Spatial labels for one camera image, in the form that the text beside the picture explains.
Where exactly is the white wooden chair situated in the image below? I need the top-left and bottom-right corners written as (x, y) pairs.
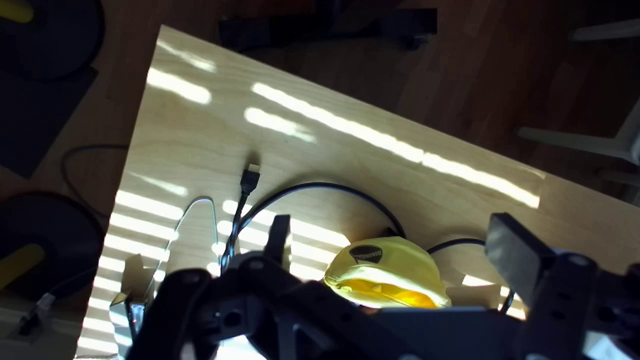
top-left (518, 18), bottom-right (640, 202)

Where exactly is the black usb cable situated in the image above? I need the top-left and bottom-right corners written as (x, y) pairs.
top-left (217, 159), bottom-right (487, 272)

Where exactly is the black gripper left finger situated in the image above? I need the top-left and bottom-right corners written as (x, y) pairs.
top-left (261, 212), bottom-right (294, 269)

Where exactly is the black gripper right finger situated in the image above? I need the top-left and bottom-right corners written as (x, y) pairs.
top-left (484, 210), bottom-right (558, 311)

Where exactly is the black floor cable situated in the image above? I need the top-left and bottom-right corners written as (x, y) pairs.
top-left (60, 143), bottom-right (130, 222)

